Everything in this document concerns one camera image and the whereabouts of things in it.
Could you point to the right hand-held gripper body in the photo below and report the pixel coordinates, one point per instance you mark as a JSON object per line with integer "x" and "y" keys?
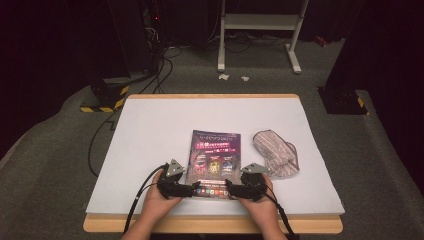
{"x": 251, "y": 186}

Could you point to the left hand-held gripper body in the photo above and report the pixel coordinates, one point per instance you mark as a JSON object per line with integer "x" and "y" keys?
{"x": 173, "y": 186}

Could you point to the glossy magazine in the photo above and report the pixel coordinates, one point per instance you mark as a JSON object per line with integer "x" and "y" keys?
{"x": 215, "y": 156}

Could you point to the striped cleaning mitt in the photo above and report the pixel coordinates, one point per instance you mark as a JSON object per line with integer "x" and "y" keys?
{"x": 276, "y": 153}

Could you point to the person's left hand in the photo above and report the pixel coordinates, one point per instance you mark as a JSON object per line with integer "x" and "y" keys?
{"x": 156, "y": 206}

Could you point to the person's right hand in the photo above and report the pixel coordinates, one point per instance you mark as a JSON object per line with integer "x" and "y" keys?
{"x": 265, "y": 211}

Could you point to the wooden table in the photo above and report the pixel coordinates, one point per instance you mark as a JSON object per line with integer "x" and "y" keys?
{"x": 200, "y": 225}

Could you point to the white table cover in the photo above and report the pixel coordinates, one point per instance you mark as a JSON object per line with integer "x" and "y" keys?
{"x": 150, "y": 133}

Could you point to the black yellow striped base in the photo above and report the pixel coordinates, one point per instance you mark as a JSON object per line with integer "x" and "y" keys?
{"x": 100, "y": 109}

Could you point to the white paper scrap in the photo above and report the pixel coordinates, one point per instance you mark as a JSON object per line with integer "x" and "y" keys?
{"x": 223, "y": 76}
{"x": 245, "y": 78}

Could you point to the black base with yellow mark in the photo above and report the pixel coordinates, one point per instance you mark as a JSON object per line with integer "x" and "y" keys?
{"x": 343, "y": 103}

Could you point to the black equipment tower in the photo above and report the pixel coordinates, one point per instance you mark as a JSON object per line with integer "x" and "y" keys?
{"x": 133, "y": 33}

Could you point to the small red object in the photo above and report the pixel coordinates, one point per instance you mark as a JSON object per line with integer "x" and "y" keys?
{"x": 321, "y": 41}

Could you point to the white metal stand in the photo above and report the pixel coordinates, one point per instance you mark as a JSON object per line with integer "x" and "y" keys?
{"x": 260, "y": 21}

